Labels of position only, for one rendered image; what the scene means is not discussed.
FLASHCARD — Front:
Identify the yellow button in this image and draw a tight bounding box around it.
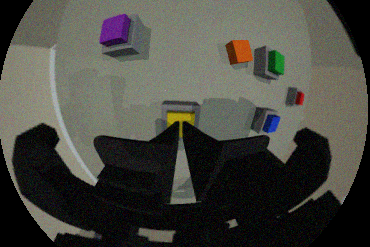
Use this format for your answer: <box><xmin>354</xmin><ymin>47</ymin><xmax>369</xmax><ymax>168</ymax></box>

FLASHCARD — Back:
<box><xmin>161</xmin><ymin>100</ymin><xmax>201</xmax><ymax>139</ymax></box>

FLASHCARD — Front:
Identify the blue button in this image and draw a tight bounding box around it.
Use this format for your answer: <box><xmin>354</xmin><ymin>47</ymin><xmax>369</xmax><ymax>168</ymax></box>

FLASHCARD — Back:
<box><xmin>250</xmin><ymin>107</ymin><xmax>281</xmax><ymax>135</ymax></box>

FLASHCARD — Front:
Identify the purple button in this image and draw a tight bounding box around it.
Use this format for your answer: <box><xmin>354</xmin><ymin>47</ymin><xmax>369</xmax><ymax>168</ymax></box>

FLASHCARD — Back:
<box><xmin>100</xmin><ymin>14</ymin><xmax>144</xmax><ymax>57</ymax></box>

